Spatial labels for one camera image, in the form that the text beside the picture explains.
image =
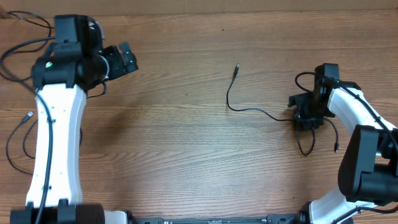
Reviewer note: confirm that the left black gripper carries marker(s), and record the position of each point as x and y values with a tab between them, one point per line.
119	68

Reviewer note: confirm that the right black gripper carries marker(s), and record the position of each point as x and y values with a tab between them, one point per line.
305	122

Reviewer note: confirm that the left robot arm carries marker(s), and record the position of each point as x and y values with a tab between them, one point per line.
74	63

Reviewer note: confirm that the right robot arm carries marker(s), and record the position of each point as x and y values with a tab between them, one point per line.
367	177

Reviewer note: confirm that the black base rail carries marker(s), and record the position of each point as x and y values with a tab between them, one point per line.
269	219

